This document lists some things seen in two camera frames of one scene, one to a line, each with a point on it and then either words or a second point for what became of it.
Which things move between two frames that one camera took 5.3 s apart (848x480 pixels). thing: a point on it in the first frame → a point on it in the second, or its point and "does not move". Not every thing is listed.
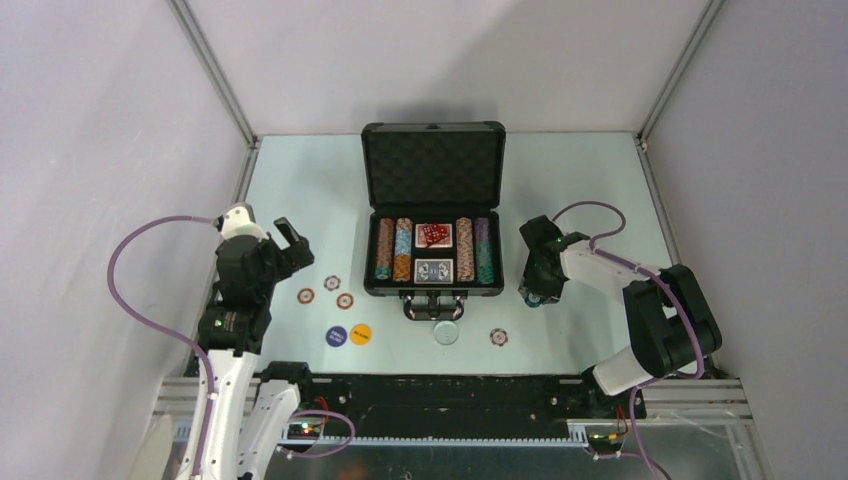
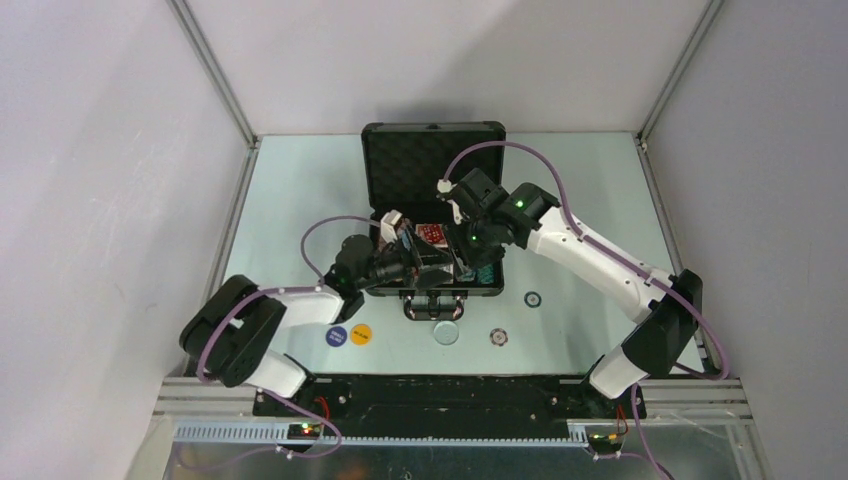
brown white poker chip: (498, 337) does not move
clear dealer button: (446, 332) does not move
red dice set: (434, 235) does not move
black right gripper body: (548, 287) → (473, 245)
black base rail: (462, 406) does not move
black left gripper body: (280, 263) → (399, 264)
